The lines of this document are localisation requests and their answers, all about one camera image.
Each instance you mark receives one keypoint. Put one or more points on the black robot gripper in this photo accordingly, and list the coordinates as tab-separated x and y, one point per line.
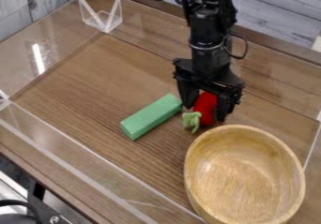
208	73

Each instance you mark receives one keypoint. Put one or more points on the red plush strawberry toy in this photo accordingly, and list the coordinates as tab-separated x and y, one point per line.
204	112

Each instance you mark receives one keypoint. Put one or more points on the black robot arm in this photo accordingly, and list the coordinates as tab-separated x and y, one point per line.
211	19

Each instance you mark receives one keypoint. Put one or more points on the green rectangular block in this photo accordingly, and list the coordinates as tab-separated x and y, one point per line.
152	116

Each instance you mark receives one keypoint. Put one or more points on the wooden bowl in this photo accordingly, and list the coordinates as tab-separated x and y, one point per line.
244	177

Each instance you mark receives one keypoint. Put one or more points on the clear acrylic table enclosure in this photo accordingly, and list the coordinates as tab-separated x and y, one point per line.
74	81

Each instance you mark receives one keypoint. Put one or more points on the black table leg bracket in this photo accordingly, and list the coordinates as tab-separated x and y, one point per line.
49	216

